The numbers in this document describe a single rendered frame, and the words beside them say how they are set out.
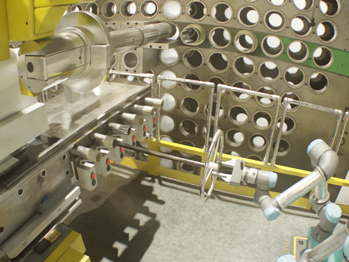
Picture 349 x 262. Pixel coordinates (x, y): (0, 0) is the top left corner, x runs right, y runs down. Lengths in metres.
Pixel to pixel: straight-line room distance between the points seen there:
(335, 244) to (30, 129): 1.39
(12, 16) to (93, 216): 1.78
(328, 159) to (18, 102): 1.48
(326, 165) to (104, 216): 1.77
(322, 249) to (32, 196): 1.39
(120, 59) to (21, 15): 2.13
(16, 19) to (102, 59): 0.40
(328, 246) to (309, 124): 2.12
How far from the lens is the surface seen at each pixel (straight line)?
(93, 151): 1.48
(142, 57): 2.89
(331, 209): 1.67
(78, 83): 1.28
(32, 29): 1.01
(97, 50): 1.12
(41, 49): 1.01
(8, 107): 1.23
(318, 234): 1.75
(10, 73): 1.26
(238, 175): 1.36
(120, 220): 2.30
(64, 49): 1.07
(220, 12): 3.56
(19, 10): 1.05
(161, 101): 2.13
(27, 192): 1.40
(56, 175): 1.53
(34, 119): 1.26
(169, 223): 2.28
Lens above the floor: 1.63
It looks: 27 degrees down
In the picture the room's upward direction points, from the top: 4 degrees clockwise
